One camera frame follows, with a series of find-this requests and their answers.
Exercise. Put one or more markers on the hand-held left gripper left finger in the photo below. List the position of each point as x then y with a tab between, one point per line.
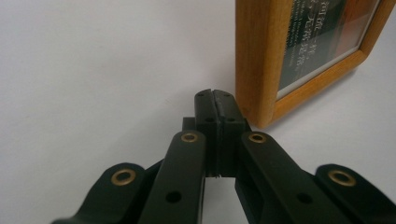
186	174

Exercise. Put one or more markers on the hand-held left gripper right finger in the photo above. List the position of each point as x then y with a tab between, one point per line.
267	180

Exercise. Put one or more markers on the wooden photo frame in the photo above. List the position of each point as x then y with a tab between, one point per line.
255	62

